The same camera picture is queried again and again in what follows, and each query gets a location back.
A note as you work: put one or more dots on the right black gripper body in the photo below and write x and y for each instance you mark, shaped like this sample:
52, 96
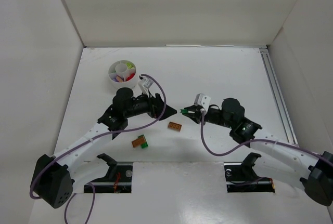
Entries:
199, 113

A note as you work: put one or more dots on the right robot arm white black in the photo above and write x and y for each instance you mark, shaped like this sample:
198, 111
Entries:
271, 158

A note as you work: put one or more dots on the small red lego piece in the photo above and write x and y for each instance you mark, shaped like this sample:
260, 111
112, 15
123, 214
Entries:
130, 77

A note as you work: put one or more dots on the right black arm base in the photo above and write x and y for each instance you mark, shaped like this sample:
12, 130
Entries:
241, 178

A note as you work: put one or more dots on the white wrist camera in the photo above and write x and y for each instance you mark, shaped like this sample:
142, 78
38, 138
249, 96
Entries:
145, 83
203, 101

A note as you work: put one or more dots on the white round divided container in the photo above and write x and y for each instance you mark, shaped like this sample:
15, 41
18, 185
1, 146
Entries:
120, 71

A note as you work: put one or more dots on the green lego under orange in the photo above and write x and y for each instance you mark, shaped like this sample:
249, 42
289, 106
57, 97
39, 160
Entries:
144, 143

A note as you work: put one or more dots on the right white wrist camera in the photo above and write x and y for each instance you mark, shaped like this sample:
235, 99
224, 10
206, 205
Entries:
203, 101

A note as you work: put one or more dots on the orange lego brick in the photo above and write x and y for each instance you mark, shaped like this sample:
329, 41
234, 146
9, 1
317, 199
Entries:
139, 141
174, 126

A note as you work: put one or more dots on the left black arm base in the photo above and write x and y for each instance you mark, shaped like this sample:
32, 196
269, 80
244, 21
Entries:
117, 179

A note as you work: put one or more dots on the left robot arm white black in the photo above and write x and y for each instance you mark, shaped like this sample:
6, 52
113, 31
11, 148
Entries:
56, 177

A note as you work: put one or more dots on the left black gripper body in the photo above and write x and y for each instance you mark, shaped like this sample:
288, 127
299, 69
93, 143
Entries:
155, 106

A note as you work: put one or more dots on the lime transparent lego brick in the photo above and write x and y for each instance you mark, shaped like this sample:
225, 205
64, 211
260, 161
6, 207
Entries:
129, 65

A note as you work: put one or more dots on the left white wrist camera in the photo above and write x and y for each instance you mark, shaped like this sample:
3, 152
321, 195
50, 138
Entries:
145, 83

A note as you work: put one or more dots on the aluminium rail right edge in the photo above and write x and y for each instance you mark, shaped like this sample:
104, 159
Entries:
278, 97

